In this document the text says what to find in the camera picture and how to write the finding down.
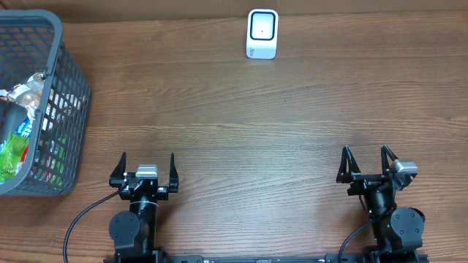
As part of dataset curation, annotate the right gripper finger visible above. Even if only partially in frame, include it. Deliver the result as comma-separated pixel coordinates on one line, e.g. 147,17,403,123
380,145,399,175
336,145,361,183

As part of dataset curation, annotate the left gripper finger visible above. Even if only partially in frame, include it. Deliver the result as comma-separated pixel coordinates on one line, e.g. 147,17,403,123
168,153,179,193
109,152,127,188

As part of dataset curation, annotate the blue cookie packet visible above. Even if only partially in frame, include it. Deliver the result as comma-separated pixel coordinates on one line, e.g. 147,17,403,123
15,118,33,138

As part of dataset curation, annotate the green candy bag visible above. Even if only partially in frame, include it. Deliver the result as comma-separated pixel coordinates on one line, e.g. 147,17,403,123
1,134,29,183

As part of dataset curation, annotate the beige brown snack pouch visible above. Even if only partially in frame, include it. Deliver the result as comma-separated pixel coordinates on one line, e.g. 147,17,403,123
1,72,45,122

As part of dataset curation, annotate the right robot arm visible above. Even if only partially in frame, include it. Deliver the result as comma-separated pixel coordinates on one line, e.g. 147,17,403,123
332,145,429,262

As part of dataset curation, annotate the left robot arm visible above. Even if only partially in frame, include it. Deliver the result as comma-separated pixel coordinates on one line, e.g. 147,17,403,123
103,153,179,263

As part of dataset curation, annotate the white barcode scanner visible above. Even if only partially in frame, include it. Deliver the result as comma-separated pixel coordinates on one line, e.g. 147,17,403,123
246,9,279,60

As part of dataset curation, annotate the grey plastic mesh basket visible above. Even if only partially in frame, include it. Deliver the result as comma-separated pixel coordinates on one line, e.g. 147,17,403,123
1,9,92,197

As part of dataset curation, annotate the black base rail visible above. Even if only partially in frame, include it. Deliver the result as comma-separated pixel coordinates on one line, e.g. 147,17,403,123
102,252,430,263

